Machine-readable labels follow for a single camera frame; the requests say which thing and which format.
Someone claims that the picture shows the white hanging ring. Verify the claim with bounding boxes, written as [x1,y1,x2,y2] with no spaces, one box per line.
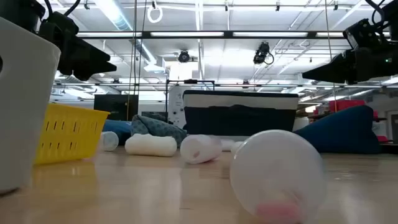
[147,5,164,24]

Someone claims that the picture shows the dark navy cloth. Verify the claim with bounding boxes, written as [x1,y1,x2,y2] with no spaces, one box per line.
[294,105,382,155]

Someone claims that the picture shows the small clear pill bottle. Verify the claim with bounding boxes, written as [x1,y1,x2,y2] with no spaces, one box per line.
[99,131,120,152]

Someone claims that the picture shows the grey plastic bin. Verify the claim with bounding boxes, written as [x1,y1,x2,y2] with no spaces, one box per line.
[0,17,62,194]

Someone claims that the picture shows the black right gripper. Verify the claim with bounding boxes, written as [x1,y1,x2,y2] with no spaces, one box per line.
[302,18,398,85]

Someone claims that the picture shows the black cabinet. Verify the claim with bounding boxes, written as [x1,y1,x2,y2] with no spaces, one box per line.
[93,94,139,121]

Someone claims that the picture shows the yellow slotted plastic basket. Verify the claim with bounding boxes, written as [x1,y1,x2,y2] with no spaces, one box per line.
[34,103,110,165]

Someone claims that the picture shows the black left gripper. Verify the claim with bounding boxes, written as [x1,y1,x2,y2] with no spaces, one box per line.
[39,12,118,81]

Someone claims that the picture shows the black ceiling-mounted camera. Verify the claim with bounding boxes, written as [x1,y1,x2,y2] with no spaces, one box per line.
[252,42,275,66]
[178,49,191,63]

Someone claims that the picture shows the blue pouch with white logo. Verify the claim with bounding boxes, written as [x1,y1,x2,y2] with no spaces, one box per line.
[102,119,133,146]

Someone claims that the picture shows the white machine cabinet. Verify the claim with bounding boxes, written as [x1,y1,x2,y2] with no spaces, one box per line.
[167,85,194,129]

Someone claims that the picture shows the clear bottle with pink capsules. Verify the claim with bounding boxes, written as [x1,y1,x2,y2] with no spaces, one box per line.
[229,129,327,224]

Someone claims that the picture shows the red storage bins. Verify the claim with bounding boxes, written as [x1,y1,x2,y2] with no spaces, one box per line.
[313,99,379,118]

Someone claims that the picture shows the black overhead frame beam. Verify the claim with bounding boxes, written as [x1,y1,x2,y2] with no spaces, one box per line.
[76,30,346,40]

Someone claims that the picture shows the navy white-striped fabric bin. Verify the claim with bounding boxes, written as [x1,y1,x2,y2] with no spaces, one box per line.
[182,90,299,137]

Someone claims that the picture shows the translucent white pill bottle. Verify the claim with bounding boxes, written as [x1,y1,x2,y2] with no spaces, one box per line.
[180,134,223,165]

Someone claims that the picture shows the teal patterned cloth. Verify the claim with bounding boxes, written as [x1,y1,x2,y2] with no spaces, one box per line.
[130,114,188,147]

